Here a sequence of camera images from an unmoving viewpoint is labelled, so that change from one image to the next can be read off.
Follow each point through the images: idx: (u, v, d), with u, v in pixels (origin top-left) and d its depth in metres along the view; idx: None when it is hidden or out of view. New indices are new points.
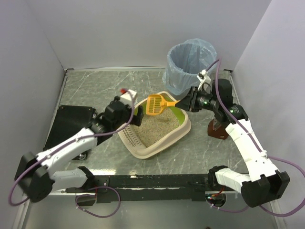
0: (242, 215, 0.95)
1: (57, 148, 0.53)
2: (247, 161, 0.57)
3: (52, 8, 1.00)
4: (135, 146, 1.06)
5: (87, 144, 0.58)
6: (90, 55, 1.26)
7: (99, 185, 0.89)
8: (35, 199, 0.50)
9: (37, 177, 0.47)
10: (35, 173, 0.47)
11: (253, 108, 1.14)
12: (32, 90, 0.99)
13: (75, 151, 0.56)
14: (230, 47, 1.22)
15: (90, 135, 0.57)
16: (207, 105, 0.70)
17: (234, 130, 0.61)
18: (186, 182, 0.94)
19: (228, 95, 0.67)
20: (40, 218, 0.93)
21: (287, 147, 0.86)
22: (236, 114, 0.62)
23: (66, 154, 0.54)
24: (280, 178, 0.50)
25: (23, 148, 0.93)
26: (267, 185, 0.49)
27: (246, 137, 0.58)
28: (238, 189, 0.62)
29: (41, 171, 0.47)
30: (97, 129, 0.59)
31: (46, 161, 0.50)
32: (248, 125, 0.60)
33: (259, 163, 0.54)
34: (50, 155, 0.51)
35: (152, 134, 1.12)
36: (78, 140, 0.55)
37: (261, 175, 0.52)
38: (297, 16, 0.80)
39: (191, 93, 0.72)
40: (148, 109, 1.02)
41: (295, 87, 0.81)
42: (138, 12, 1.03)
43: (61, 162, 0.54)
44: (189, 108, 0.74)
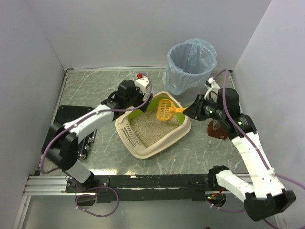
0: (241, 215, 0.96)
1: (82, 118, 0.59)
2: (252, 177, 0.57)
3: (52, 8, 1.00)
4: (135, 146, 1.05)
5: (106, 117, 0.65)
6: (90, 55, 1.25)
7: (99, 185, 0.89)
8: (64, 164, 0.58)
9: (68, 142, 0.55)
10: (66, 140, 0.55)
11: (253, 108, 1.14)
12: (32, 90, 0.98)
13: (96, 122, 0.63)
14: (230, 47, 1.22)
15: (108, 109, 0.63)
16: (212, 114, 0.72)
17: (241, 143, 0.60)
18: (186, 182, 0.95)
19: (235, 105, 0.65)
20: (40, 219, 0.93)
21: (287, 147, 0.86)
22: (244, 127, 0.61)
23: (88, 124, 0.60)
24: (287, 196, 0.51)
25: (23, 149, 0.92)
26: (272, 204, 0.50)
27: (253, 152, 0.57)
28: (239, 196, 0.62)
29: (70, 138, 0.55)
30: (112, 105, 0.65)
31: (74, 129, 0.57)
32: (256, 140, 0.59)
33: (266, 181, 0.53)
34: (76, 124, 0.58)
35: (152, 134, 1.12)
36: (98, 113, 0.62)
37: (268, 194, 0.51)
38: (298, 17, 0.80)
39: (197, 101, 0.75)
40: (159, 113, 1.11)
41: (295, 87, 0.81)
42: (138, 12, 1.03)
43: (85, 131, 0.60)
44: (195, 116, 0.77)
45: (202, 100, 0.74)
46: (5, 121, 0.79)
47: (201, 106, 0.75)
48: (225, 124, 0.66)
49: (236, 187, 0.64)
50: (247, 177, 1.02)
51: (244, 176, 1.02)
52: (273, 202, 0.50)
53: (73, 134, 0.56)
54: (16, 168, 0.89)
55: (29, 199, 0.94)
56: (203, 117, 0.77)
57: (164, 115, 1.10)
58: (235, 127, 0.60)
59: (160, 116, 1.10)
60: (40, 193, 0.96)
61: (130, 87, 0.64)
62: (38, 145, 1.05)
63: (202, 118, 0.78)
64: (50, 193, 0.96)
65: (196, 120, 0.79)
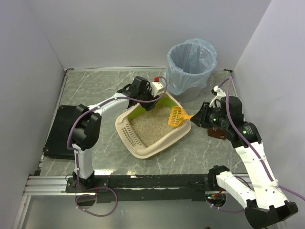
0: (241, 215, 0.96)
1: (104, 101, 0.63)
2: (255, 186, 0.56)
3: (52, 9, 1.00)
4: (135, 145, 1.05)
5: (123, 104, 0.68)
6: (90, 55, 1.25)
7: (100, 185, 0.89)
8: (86, 146, 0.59)
9: (93, 120, 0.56)
10: (90, 119, 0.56)
11: (253, 108, 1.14)
12: (32, 90, 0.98)
13: (115, 108, 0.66)
14: (231, 47, 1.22)
15: (125, 97, 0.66)
16: (216, 121, 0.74)
17: (245, 153, 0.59)
18: (186, 182, 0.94)
19: (238, 113, 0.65)
20: (40, 219, 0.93)
21: (287, 147, 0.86)
22: (249, 136, 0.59)
23: (108, 109, 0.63)
24: (289, 209, 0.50)
25: (23, 149, 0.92)
26: (274, 216, 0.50)
27: (257, 163, 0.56)
28: (240, 201, 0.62)
29: (94, 117, 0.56)
30: (127, 93, 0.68)
31: (97, 109, 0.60)
32: (261, 150, 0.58)
33: (269, 192, 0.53)
34: (99, 107, 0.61)
35: (152, 134, 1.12)
36: (116, 99, 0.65)
37: (270, 206, 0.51)
38: (299, 16, 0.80)
39: (203, 109, 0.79)
40: (171, 119, 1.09)
41: (296, 87, 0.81)
42: (138, 12, 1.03)
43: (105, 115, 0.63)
44: (199, 123, 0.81)
45: (207, 108, 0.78)
46: (5, 121, 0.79)
47: (206, 113, 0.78)
48: (228, 132, 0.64)
49: (237, 192, 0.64)
50: (247, 177, 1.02)
51: (244, 176, 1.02)
52: (275, 214, 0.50)
53: (96, 114, 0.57)
54: (17, 168, 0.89)
55: (29, 199, 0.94)
56: (208, 124, 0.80)
57: (175, 121, 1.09)
58: (239, 136, 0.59)
59: (171, 122, 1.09)
60: (40, 193, 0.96)
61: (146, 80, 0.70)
62: (38, 145, 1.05)
63: (206, 126, 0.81)
64: (50, 193, 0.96)
65: (201, 127, 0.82)
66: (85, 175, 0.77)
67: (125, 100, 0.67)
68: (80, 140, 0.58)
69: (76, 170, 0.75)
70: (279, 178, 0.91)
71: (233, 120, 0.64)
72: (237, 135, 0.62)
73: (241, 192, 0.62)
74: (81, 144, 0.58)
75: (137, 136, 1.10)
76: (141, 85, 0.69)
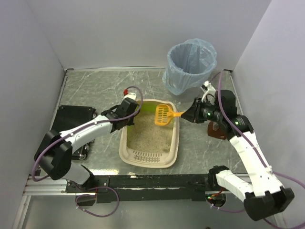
0: (241, 215, 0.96)
1: (79, 128, 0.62)
2: (251, 175, 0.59)
3: (52, 9, 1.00)
4: (152, 161, 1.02)
5: (104, 129, 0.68)
6: (89, 55, 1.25)
7: (99, 185, 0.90)
8: (55, 175, 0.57)
9: (62, 150, 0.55)
10: (60, 148, 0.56)
11: (253, 108, 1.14)
12: (32, 90, 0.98)
13: (92, 133, 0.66)
14: (230, 47, 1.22)
15: (106, 120, 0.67)
16: (210, 116, 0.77)
17: (238, 143, 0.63)
18: (186, 182, 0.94)
19: (232, 106, 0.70)
20: (40, 219, 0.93)
21: (287, 146, 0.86)
22: (241, 126, 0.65)
23: (86, 134, 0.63)
24: (285, 194, 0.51)
25: (23, 148, 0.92)
26: (270, 201, 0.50)
27: (251, 150, 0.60)
28: (239, 196, 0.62)
29: (64, 147, 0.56)
30: (112, 116, 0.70)
31: (69, 137, 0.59)
32: (253, 139, 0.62)
33: (263, 178, 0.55)
34: (73, 133, 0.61)
35: (158, 141, 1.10)
36: (96, 124, 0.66)
37: (266, 192, 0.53)
38: (298, 17, 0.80)
39: (195, 104, 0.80)
40: (157, 118, 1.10)
41: (295, 86, 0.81)
42: (138, 12, 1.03)
43: (80, 141, 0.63)
44: (194, 118, 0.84)
45: (199, 103, 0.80)
46: (5, 120, 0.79)
47: (199, 109, 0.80)
48: (223, 125, 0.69)
49: (236, 187, 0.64)
50: (247, 177, 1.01)
51: (245, 176, 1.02)
52: (271, 199, 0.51)
53: (67, 143, 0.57)
54: (16, 168, 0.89)
55: (29, 199, 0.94)
56: (202, 119, 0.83)
57: (161, 119, 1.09)
58: (234, 127, 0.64)
59: (158, 120, 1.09)
60: (41, 193, 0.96)
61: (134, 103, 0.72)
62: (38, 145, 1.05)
63: (200, 120, 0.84)
64: (50, 193, 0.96)
65: (195, 122, 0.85)
66: (82, 181, 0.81)
67: (109, 124, 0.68)
68: (46, 169, 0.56)
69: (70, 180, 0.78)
70: (279, 178, 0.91)
71: (227, 113, 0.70)
72: (230, 127, 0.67)
73: (239, 186, 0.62)
74: (49, 174, 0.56)
75: (146, 152, 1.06)
76: (129, 108, 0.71)
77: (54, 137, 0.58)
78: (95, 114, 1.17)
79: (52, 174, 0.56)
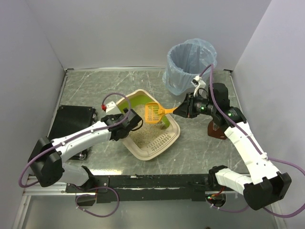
0: (241, 215, 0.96)
1: (72, 136, 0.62)
2: (248, 164, 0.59)
3: (52, 9, 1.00)
4: (162, 141, 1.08)
5: (101, 137, 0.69)
6: (89, 55, 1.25)
7: (99, 185, 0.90)
8: (45, 183, 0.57)
9: (50, 161, 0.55)
10: (49, 158, 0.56)
11: (253, 108, 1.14)
12: (32, 90, 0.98)
13: (89, 142, 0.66)
14: (231, 47, 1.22)
15: (105, 128, 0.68)
16: (204, 109, 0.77)
17: (233, 133, 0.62)
18: (186, 182, 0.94)
19: (225, 99, 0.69)
20: (40, 219, 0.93)
21: (286, 147, 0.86)
22: (234, 117, 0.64)
23: (77, 144, 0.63)
24: (282, 179, 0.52)
25: (23, 149, 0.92)
26: (269, 187, 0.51)
27: (245, 140, 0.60)
28: (239, 190, 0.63)
29: (55, 157, 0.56)
30: (112, 122, 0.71)
31: (60, 147, 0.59)
32: (247, 128, 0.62)
33: (260, 165, 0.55)
34: (65, 142, 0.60)
35: (155, 130, 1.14)
36: (93, 132, 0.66)
37: (264, 178, 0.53)
38: (298, 16, 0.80)
39: (188, 99, 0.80)
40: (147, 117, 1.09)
41: (296, 86, 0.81)
42: (138, 12, 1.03)
43: (72, 150, 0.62)
44: (187, 114, 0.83)
45: (192, 98, 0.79)
46: (5, 120, 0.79)
47: (192, 103, 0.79)
48: (216, 118, 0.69)
49: (235, 182, 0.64)
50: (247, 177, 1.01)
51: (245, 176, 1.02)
52: (269, 185, 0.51)
53: (57, 154, 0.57)
54: (16, 168, 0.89)
55: (29, 199, 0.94)
56: (196, 114, 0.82)
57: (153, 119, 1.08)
58: (226, 118, 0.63)
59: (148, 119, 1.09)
60: (40, 193, 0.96)
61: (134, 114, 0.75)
62: None
63: (193, 116, 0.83)
64: (50, 193, 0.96)
65: (188, 118, 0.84)
66: (81, 182, 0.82)
67: (107, 131, 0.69)
68: (36, 176, 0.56)
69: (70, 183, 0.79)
70: None
71: (220, 105, 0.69)
72: (224, 119, 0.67)
73: (238, 180, 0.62)
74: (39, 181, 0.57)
75: (154, 140, 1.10)
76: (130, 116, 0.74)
77: (45, 145, 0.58)
78: (94, 114, 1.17)
79: (41, 182, 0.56)
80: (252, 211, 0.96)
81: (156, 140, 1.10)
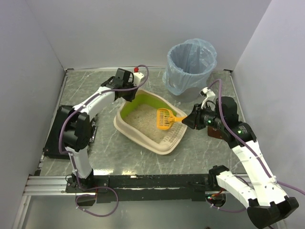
0: (241, 215, 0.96)
1: (88, 99, 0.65)
2: (255, 185, 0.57)
3: (53, 9, 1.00)
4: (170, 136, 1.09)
5: (108, 97, 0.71)
6: (89, 55, 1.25)
7: (99, 185, 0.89)
8: (79, 145, 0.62)
9: (81, 120, 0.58)
10: (78, 119, 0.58)
11: (253, 108, 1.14)
12: (32, 90, 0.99)
13: (100, 103, 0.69)
14: (231, 47, 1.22)
15: (110, 89, 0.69)
16: (211, 122, 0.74)
17: (242, 152, 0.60)
18: (186, 182, 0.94)
19: (234, 113, 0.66)
20: (40, 219, 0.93)
21: (286, 147, 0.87)
22: (244, 135, 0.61)
23: (94, 106, 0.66)
24: (289, 204, 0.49)
25: (23, 148, 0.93)
26: (275, 212, 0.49)
27: (255, 161, 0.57)
28: (242, 201, 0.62)
29: (83, 117, 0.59)
30: (111, 85, 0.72)
31: (83, 109, 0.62)
32: (256, 148, 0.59)
33: (268, 189, 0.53)
34: (85, 105, 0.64)
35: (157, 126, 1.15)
36: (101, 94, 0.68)
37: (271, 202, 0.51)
38: (298, 17, 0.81)
39: (195, 111, 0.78)
40: (159, 122, 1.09)
41: (296, 87, 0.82)
42: (137, 12, 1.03)
43: (92, 112, 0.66)
44: (194, 125, 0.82)
45: (199, 110, 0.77)
46: (5, 120, 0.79)
47: (200, 116, 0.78)
48: (225, 134, 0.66)
49: (238, 192, 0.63)
50: (247, 177, 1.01)
51: (245, 175, 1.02)
52: (276, 209, 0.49)
53: (84, 114, 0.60)
54: (17, 168, 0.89)
55: (29, 199, 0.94)
56: (202, 125, 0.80)
57: (163, 123, 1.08)
58: (236, 137, 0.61)
59: (160, 124, 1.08)
60: (40, 193, 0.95)
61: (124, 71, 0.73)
62: (38, 145, 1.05)
63: (201, 127, 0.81)
64: (49, 193, 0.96)
65: (196, 129, 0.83)
66: (85, 175, 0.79)
67: (112, 92, 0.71)
68: (71, 142, 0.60)
69: (74, 171, 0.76)
70: (279, 177, 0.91)
71: (228, 120, 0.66)
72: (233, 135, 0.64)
73: (242, 192, 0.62)
74: (74, 146, 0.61)
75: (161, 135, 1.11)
76: (125, 75, 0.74)
77: (69, 111, 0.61)
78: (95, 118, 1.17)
79: (77, 144, 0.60)
80: None
81: (164, 140, 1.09)
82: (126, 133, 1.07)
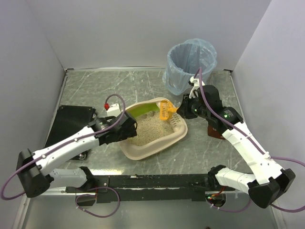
0: (242, 215, 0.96)
1: (54, 148, 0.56)
2: (251, 165, 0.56)
3: (53, 9, 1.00)
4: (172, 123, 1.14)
5: (88, 144, 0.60)
6: (89, 55, 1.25)
7: (99, 185, 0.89)
8: (31, 194, 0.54)
9: (30, 176, 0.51)
10: (29, 173, 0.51)
11: (253, 108, 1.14)
12: (32, 90, 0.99)
13: (73, 150, 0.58)
14: (231, 47, 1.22)
15: (91, 134, 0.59)
16: (198, 111, 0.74)
17: (232, 136, 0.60)
18: (186, 183, 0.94)
19: (217, 99, 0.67)
20: (40, 218, 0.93)
21: (286, 147, 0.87)
22: (230, 119, 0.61)
23: (60, 157, 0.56)
24: (287, 176, 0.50)
25: (23, 149, 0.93)
26: (276, 187, 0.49)
27: (246, 141, 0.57)
28: (243, 189, 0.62)
29: (35, 171, 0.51)
30: (101, 127, 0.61)
31: (40, 161, 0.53)
32: (245, 128, 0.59)
33: (264, 166, 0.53)
34: (45, 155, 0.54)
35: (154, 122, 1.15)
36: (77, 140, 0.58)
37: (270, 178, 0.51)
38: (297, 17, 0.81)
39: (183, 101, 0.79)
40: (161, 113, 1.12)
41: (295, 86, 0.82)
42: (137, 12, 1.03)
43: (55, 163, 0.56)
44: (184, 115, 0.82)
45: (187, 99, 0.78)
46: (5, 120, 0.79)
47: (188, 105, 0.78)
48: (211, 120, 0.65)
49: (237, 181, 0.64)
50: None
51: None
52: (277, 184, 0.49)
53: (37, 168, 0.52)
54: None
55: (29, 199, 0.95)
56: (192, 115, 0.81)
57: (165, 115, 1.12)
58: (223, 120, 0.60)
59: (162, 116, 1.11)
60: None
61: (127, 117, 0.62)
62: (38, 145, 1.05)
63: (190, 116, 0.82)
64: (50, 193, 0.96)
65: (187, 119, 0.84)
66: (79, 184, 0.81)
67: (95, 138, 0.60)
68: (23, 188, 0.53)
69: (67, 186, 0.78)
70: None
71: (213, 108, 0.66)
72: (219, 121, 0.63)
73: (240, 179, 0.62)
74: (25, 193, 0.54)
75: (164, 125, 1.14)
76: (125, 122, 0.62)
77: (27, 158, 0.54)
78: (95, 114, 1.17)
79: (27, 194, 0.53)
80: (253, 210, 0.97)
81: (174, 125, 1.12)
82: (138, 157, 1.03)
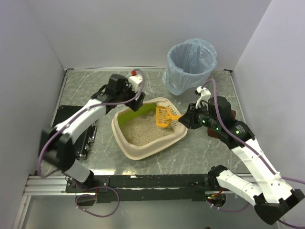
0: (242, 215, 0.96)
1: (72, 118, 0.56)
2: (261, 183, 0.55)
3: (53, 8, 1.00)
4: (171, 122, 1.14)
5: (99, 112, 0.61)
6: (89, 55, 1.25)
7: (99, 185, 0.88)
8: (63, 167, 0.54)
9: (63, 144, 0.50)
10: (60, 140, 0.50)
11: (253, 108, 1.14)
12: (32, 90, 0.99)
13: (89, 119, 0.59)
14: (231, 47, 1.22)
15: (99, 104, 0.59)
16: (205, 123, 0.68)
17: (243, 153, 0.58)
18: (186, 182, 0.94)
19: (229, 113, 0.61)
20: (40, 218, 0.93)
21: (286, 146, 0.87)
22: (242, 135, 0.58)
23: (81, 123, 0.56)
24: (296, 197, 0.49)
25: (23, 148, 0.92)
26: (284, 209, 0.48)
27: (257, 160, 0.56)
28: (247, 199, 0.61)
29: (64, 138, 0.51)
30: (102, 98, 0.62)
31: (66, 129, 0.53)
32: (257, 145, 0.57)
33: (274, 186, 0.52)
34: (69, 124, 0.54)
35: (153, 122, 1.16)
36: (89, 109, 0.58)
37: (280, 199, 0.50)
38: (297, 17, 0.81)
39: (189, 110, 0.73)
40: (158, 119, 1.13)
41: (295, 86, 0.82)
42: (137, 12, 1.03)
43: (78, 131, 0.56)
44: (189, 125, 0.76)
45: (194, 109, 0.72)
46: (5, 119, 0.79)
47: (194, 115, 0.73)
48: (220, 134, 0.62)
49: (241, 190, 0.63)
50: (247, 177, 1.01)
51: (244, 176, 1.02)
52: (286, 205, 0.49)
53: (66, 134, 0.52)
54: (16, 168, 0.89)
55: (29, 199, 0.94)
56: (198, 125, 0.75)
57: (163, 121, 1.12)
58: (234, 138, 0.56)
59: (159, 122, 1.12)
60: (40, 193, 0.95)
61: (116, 80, 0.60)
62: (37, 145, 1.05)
63: (197, 126, 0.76)
64: (50, 193, 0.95)
65: (191, 128, 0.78)
66: (85, 176, 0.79)
67: (103, 106, 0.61)
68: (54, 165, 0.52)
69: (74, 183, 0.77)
70: None
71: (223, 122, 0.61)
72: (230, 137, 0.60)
73: (245, 189, 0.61)
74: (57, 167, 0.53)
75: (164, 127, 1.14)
76: (117, 84, 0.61)
77: (51, 131, 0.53)
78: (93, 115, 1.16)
79: (60, 167, 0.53)
80: (253, 211, 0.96)
81: (174, 125, 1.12)
82: (138, 157, 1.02)
